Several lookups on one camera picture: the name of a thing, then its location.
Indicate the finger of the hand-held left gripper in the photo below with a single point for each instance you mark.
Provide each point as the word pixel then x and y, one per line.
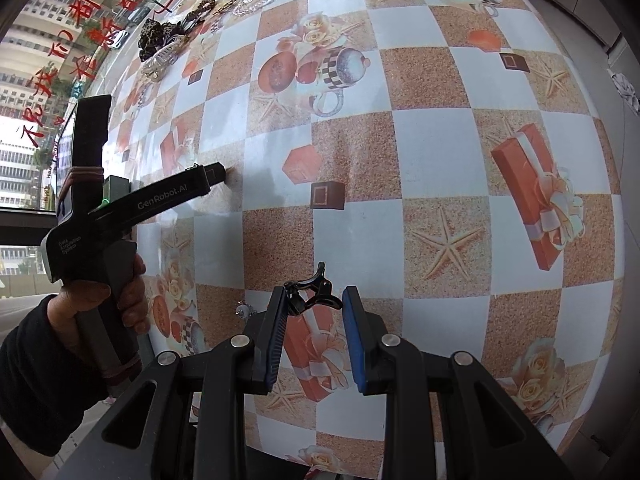
pixel 214 176

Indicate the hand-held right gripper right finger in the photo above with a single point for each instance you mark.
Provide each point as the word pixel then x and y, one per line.
pixel 355 340

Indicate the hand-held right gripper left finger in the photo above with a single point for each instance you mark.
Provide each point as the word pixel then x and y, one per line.
pixel 277 340

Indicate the black claw clip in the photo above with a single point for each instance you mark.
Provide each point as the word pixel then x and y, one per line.
pixel 310 292

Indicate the person's left forearm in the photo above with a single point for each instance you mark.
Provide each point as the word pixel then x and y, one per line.
pixel 35 385

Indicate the person's left hand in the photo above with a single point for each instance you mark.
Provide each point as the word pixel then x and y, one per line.
pixel 134 295

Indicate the pearl earring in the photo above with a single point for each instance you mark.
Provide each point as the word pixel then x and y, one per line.
pixel 243 309

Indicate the leopard print scrunchie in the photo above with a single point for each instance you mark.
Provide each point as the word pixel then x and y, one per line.
pixel 157 35

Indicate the checkered printed tablecloth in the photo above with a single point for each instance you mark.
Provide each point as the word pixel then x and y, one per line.
pixel 400 160

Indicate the dark window frame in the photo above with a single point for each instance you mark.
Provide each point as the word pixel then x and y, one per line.
pixel 20 227

